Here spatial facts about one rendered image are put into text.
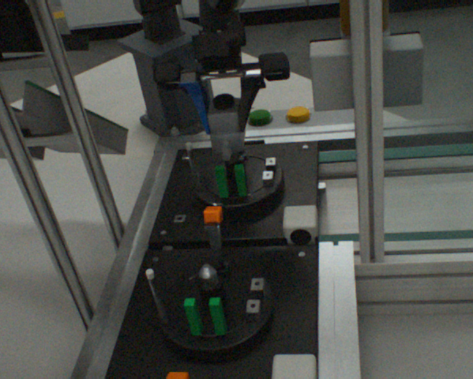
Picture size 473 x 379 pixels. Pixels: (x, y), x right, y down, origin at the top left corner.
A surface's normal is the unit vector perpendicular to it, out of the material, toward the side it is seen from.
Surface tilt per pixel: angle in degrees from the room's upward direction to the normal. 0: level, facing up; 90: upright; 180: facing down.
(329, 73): 90
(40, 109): 90
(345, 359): 0
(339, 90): 90
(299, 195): 0
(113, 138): 90
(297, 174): 0
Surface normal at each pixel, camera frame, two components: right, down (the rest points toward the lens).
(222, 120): -0.11, 0.61
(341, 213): -0.15, -0.80
